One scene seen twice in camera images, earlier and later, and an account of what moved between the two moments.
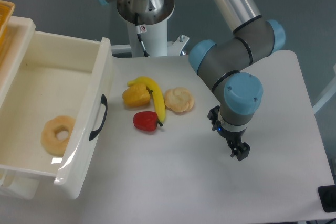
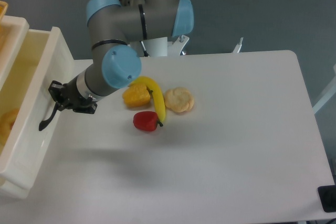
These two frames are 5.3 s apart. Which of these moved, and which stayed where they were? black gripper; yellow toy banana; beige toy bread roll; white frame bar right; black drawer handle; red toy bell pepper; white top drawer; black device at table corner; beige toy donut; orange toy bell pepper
Moved: black drawer handle; beige toy donut; white top drawer; black gripper
Stayed: black device at table corner; white frame bar right; orange toy bell pepper; yellow toy banana; beige toy bread roll; red toy bell pepper
